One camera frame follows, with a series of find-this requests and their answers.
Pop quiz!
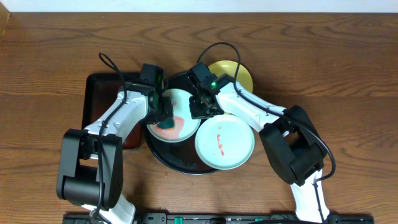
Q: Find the green yellow sponge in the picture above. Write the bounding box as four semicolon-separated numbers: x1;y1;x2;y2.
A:
156;118;175;130

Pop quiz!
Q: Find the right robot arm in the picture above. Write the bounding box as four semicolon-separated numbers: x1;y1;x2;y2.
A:
190;83;336;223

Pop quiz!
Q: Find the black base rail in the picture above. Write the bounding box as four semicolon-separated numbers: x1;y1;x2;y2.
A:
62;212;376;224

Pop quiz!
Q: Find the light blue plate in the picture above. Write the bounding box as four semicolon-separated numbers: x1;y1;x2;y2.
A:
147;88;201;143
195;114;255;170

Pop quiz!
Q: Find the yellow plate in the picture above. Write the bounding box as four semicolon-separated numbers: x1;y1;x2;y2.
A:
208;60;254;93

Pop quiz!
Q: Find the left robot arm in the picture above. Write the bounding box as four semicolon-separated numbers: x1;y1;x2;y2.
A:
56;83;173;223

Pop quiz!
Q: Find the light blue plate front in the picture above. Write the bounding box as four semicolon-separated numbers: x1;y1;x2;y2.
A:
195;114;255;170

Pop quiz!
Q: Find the black round tray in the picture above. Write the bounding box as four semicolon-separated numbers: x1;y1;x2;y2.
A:
144;73;218;175

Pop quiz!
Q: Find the black rectangular tray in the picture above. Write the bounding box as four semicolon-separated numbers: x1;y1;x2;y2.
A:
81;72;142;149

